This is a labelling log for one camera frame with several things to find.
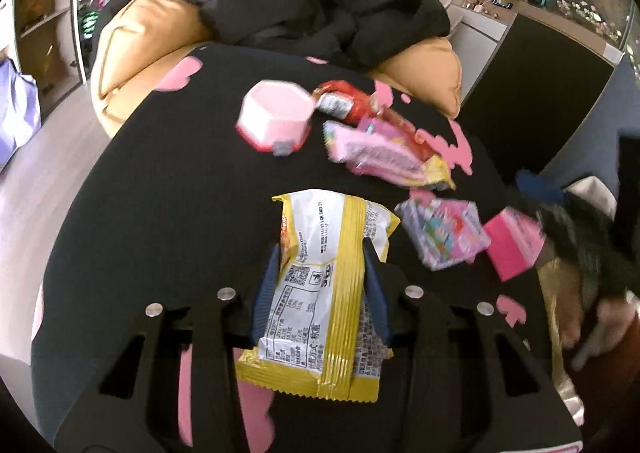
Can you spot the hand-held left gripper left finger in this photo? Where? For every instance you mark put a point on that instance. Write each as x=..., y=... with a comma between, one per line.
x=263, y=285

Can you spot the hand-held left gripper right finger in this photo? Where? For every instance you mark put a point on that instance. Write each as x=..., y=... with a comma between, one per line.
x=374, y=285

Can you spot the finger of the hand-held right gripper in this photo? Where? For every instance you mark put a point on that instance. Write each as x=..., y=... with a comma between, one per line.
x=540, y=187

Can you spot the yellow white snack packet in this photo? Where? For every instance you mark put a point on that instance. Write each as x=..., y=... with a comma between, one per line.
x=320, y=253

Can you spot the pink rectangular box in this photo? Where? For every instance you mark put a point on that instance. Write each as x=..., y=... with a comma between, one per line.
x=512, y=245

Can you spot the yellowish plastic bag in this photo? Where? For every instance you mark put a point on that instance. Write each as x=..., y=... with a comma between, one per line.
x=549, y=313

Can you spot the person's right hand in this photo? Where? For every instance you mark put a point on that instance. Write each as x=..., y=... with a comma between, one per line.
x=620, y=318

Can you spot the white sofa cover cloth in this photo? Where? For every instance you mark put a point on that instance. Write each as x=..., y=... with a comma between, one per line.
x=592, y=195

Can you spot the blue cloth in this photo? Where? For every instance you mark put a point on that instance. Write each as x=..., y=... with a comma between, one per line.
x=595, y=143

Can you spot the colourful printed small box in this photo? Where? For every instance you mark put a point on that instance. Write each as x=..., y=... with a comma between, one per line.
x=442, y=233

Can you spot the black tank cabinet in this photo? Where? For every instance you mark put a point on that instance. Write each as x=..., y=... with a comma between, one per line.
x=540, y=83

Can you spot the pink wrapped snack bar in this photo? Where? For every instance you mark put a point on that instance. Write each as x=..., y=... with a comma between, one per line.
x=435, y=168

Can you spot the black cloth with pink letters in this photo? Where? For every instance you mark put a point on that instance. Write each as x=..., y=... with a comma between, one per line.
x=175, y=208

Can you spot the pink snack packet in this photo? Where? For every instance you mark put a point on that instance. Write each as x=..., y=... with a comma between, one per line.
x=370, y=153

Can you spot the pink hexagonal box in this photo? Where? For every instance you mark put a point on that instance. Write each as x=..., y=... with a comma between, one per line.
x=275, y=115

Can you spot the red snack wrapper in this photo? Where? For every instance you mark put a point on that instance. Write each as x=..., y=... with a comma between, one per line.
x=345, y=100

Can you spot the tan beanbag sofa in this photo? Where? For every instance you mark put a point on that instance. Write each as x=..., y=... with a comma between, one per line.
x=145, y=33

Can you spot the purple cloth cover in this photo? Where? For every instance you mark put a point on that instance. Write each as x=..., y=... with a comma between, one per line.
x=17, y=118

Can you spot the watermelon pattern ball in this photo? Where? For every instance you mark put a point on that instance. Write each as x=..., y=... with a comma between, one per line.
x=90, y=24

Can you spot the glass door shelf cabinet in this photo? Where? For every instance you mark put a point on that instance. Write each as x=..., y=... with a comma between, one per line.
x=45, y=8

